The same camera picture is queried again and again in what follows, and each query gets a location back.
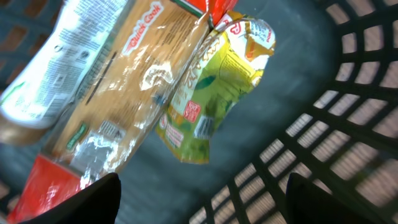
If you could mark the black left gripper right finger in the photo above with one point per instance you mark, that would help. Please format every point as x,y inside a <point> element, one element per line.
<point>306,203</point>

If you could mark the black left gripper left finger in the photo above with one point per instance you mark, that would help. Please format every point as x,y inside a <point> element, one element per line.
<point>97,204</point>

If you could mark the green tea packet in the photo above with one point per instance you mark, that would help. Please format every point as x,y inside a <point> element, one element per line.
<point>229,64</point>

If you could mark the orange noodle packet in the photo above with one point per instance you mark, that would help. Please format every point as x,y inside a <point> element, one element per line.
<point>107,121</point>

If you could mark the white conditioner tube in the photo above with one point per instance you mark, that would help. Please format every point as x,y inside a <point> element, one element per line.
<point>35,100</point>

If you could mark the grey plastic basket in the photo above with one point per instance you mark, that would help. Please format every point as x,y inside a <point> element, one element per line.
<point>327,109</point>

